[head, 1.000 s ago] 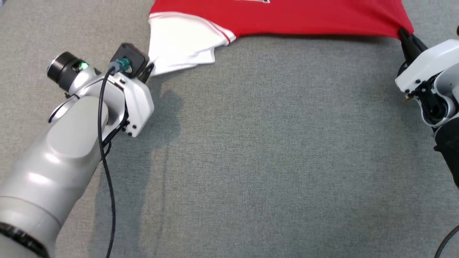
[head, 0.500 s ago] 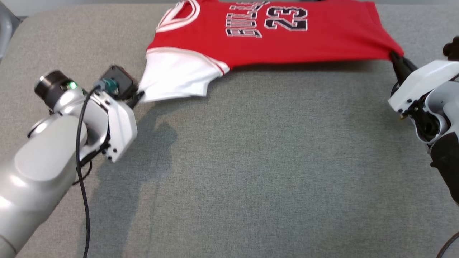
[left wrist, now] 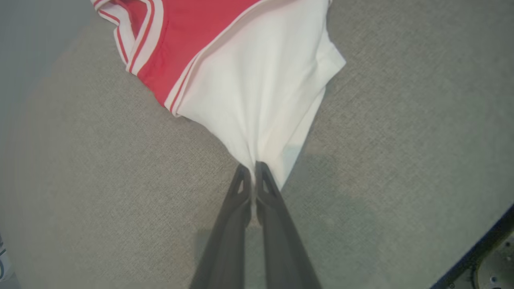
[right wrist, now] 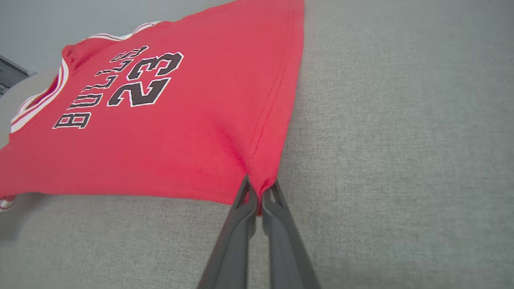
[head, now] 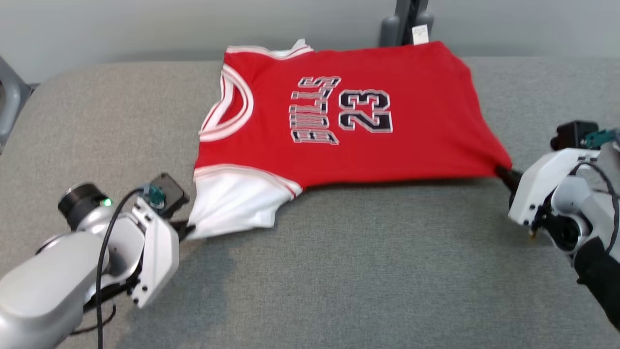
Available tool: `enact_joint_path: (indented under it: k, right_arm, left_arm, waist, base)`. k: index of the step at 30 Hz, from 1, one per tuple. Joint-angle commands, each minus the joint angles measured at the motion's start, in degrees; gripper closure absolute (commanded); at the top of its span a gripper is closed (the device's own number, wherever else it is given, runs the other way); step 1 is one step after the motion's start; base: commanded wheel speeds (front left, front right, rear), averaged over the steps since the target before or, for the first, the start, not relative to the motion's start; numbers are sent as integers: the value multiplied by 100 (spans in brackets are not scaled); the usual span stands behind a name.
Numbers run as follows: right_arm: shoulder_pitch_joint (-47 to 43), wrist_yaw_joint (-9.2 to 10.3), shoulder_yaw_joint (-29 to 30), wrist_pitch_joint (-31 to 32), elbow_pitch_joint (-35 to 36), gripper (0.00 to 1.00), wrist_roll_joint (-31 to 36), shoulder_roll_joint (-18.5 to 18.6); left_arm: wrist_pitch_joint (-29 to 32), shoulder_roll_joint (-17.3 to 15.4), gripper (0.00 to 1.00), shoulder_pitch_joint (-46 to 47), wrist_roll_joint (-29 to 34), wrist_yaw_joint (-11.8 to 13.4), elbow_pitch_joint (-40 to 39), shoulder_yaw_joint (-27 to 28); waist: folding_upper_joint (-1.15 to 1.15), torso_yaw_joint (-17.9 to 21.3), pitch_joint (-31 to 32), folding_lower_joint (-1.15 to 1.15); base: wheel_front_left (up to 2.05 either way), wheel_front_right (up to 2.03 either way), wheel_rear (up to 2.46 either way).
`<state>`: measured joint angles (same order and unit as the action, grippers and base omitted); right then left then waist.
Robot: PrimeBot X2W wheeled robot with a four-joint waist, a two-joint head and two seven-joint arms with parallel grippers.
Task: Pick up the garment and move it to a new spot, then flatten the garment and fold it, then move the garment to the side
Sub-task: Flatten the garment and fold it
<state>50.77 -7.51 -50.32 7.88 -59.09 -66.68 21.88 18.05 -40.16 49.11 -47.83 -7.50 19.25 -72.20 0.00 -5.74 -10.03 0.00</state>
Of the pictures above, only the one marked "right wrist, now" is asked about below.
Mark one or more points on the black computer tower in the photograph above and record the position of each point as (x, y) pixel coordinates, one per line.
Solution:
(12, 74)

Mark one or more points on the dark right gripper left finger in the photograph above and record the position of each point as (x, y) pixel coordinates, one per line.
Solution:
(233, 249)

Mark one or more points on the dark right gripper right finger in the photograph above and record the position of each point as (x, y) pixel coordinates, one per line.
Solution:
(287, 253)

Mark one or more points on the red Bulls 23 jersey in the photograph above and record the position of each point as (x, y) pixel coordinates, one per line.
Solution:
(180, 140)

